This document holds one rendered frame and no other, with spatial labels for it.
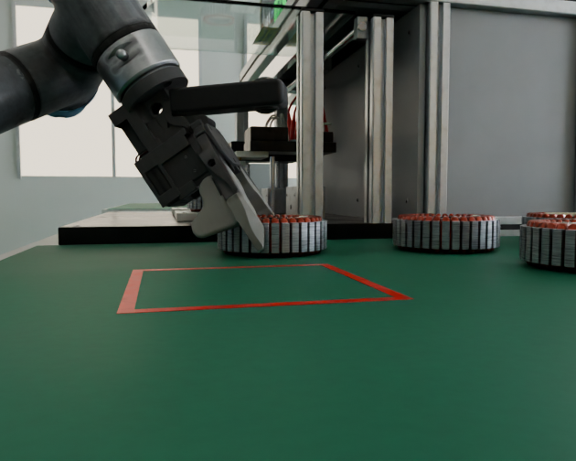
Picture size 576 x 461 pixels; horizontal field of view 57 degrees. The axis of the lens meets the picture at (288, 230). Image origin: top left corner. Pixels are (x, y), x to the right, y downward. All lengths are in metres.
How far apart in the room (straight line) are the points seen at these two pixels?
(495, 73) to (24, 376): 0.75
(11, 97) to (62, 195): 5.09
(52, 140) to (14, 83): 5.12
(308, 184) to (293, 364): 0.54
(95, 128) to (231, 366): 5.51
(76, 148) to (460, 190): 5.09
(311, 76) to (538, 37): 0.35
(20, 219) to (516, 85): 5.27
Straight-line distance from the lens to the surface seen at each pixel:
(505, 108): 0.85
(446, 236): 0.55
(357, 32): 0.79
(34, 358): 0.22
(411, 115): 0.79
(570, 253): 0.45
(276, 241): 0.49
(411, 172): 0.78
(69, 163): 5.68
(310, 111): 0.73
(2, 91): 0.60
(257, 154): 0.88
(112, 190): 5.63
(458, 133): 0.80
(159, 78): 0.55
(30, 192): 5.74
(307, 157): 0.71
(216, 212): 0.50
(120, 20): 0.57
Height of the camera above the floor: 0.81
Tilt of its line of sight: 4 degrees down
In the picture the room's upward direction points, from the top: straight up
